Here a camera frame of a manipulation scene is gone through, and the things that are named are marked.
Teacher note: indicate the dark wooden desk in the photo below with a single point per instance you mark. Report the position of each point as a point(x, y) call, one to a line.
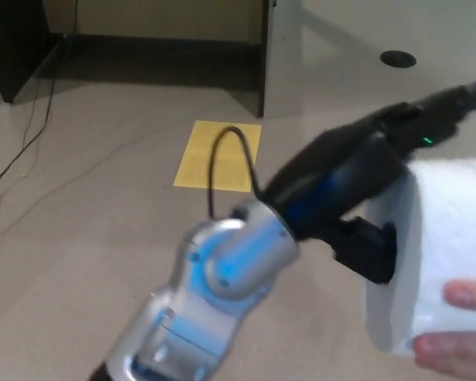
point(16, 43)

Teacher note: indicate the white toilet paper roll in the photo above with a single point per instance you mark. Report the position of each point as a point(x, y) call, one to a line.
point(440, 226)

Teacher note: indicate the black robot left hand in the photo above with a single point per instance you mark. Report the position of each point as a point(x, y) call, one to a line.
point(333, 170)

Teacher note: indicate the black round floor cover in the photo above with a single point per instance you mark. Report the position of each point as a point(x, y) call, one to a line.
point(398, 58)

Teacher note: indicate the yellow paper sheet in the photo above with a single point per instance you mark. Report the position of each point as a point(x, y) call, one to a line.
point(194, 166)

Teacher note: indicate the person's bare hand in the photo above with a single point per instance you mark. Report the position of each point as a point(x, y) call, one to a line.
point(456, 349)

